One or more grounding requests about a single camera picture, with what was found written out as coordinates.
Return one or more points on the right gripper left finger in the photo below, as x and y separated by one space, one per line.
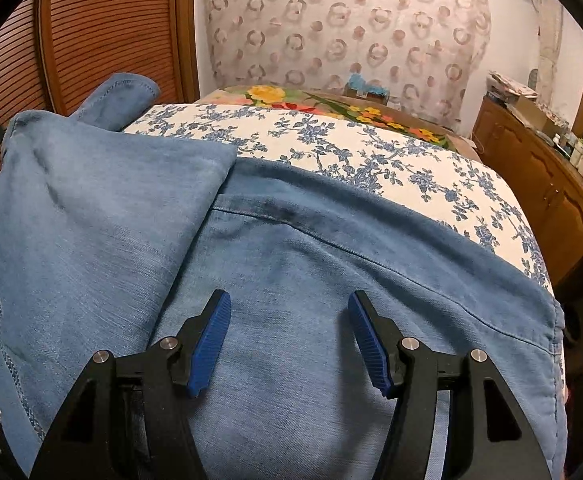
125 416

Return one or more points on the brown louvered wardrobe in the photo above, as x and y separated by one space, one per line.
53 53

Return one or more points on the floral fleece blanket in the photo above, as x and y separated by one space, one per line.
333 105

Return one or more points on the brown wooden dresser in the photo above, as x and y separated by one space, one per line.
550 191

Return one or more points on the cardboard box with blue cloth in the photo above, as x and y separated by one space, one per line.
358 87

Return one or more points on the circle patterned sheer curtain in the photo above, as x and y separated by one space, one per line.
421 53

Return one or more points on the blue denim jeans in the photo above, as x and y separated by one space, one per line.
110 240

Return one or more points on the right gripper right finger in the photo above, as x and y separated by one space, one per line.
489 437

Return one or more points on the cardboard box on dresser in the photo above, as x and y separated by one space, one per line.
533 117

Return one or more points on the blue white floral quilt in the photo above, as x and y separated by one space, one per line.
461 193

